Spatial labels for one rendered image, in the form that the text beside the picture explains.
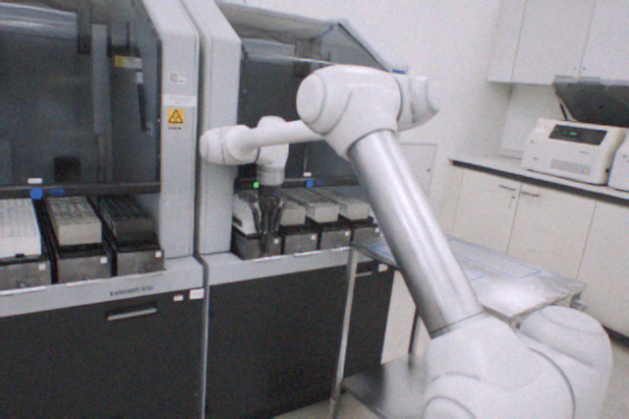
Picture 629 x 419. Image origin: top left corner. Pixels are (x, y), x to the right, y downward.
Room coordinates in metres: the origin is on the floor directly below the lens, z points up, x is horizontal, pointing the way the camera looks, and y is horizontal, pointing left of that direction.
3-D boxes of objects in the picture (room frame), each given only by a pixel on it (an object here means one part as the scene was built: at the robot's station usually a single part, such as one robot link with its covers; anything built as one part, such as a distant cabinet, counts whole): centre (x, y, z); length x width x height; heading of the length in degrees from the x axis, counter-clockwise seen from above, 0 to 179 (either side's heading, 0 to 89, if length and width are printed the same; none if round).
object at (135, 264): (1.54, 0.66, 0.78); 0.73 x 0.14 x 0.09; 34
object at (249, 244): (1.77, 0.33, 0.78); 0.73 x 0.14 x 0.09; 34
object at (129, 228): (1.35, 0.53, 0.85); 0.12 x 0.02 x 0.06; 125
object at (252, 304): (2.06, 0.25, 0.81); 1.06 x 0.84 x 1.62; 34
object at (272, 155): (1.49, 0.16, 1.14); 0.13 x 0.11 x 0.16; 128
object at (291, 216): (1.66, 0.07, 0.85); 0.12 x 0.02 x 0.06; 125
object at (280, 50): (1.90, 0.14, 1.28); 0.61 x 0.51 x 0.63; 124
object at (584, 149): (3.22, -1.82, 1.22); 0.62 x 0.56 x 0.64; 122
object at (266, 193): (1.50, 0.14, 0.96); 0.08 x 0.07 x 0.09; 124
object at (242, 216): (1.66, 0.26, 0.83); 0.30 x 0.10 x 0.06; 34
